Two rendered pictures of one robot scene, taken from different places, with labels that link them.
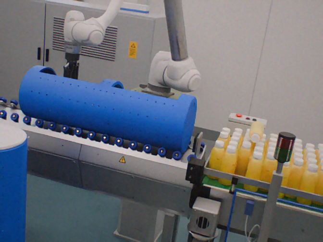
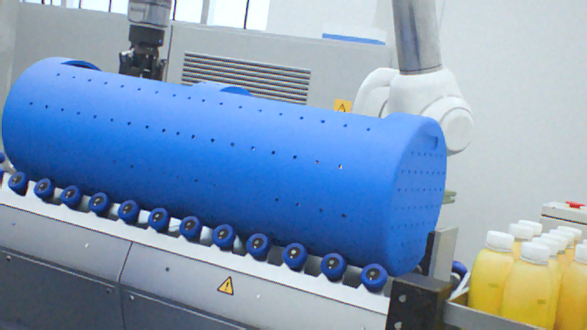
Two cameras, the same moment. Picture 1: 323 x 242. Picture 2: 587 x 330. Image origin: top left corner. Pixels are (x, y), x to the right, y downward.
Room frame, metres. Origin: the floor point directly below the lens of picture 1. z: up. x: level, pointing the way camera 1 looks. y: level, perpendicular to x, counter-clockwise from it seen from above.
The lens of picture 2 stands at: (0.52, -0.24, 1.26)
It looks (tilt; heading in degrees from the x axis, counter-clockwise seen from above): 6 degrees down; 13
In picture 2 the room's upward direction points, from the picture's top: 9 degrees clockwise
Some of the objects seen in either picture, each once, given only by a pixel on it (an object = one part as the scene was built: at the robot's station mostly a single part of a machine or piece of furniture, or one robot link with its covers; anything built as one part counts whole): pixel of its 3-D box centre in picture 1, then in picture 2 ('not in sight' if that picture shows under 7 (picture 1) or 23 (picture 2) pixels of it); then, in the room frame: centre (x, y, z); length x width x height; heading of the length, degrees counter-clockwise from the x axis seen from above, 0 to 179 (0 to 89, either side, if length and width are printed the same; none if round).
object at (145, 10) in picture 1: (134, 8); (354, 36); (3.82, 0.37, 1.48); 0.24 x 0.12 x 0.08; 81
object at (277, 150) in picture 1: (283, 152); not in sight; (1.44, -0.47, 1.18); 0.06 x 0.06 x 0.05
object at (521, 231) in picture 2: (224, 134); (521, 230); (1.88, -0.31, 1.07); 0.04 x 0.04 x 0.02
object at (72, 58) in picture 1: (71, 60); (145, 47); (2.12, 0.51, 1.28); 0.08 x 0.07 x 0.09; 165
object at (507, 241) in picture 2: (219, 143); (500, 239); (1.75, -0.28, 1.07); 0.04 x 0.04 x 0.02
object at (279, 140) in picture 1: (285, 141); not in sight; (1.44, -0.47, 1.23); 0.06 x 0.06 x 0.04
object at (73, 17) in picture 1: (75, 26); not in sight; (2.11, 0.50, 1.46); 0.13 x 0.11 x 0.16; 40
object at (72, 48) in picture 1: (72, 47); (149, 13); (2.12, 0.51, 1.36); 0.09 x 0.09 x 0.06
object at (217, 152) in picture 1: (216, 161); (489, 296); (1.75, -0.28, 0.98); 0.07 x 0.07 x 0.16
